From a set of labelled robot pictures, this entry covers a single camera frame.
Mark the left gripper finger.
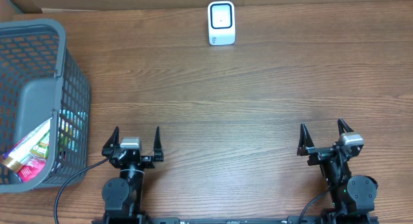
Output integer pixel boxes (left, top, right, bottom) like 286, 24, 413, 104
103, 127, 119, 150
153, 127, 163, 157

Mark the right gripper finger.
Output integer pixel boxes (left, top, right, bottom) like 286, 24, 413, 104
337, 118, 353, 135
297, 123, 314, 150

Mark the white conditioner tube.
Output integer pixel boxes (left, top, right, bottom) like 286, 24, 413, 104
1, 118, 51, 172

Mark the red purple pad pack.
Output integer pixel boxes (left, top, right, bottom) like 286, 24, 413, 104
17, 158, 46, 183

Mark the teal wet wipes pack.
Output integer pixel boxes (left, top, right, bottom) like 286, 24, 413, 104
58, 109, 87, 152

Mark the green juice carton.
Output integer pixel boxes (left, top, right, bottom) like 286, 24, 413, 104
30, 131, 50, 159

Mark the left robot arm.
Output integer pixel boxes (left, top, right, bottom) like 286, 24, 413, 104
101, 127, 164, 224

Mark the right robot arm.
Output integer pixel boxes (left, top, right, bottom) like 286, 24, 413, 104
297, 118, 378, 223

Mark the white barcode scanner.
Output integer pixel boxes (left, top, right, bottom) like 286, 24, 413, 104
207, 1, 236, 46

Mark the grey plastic basket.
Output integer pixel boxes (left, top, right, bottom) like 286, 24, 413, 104
1, 19, 91, 194

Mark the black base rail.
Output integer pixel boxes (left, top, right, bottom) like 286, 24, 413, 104
92, 215, 379, 224

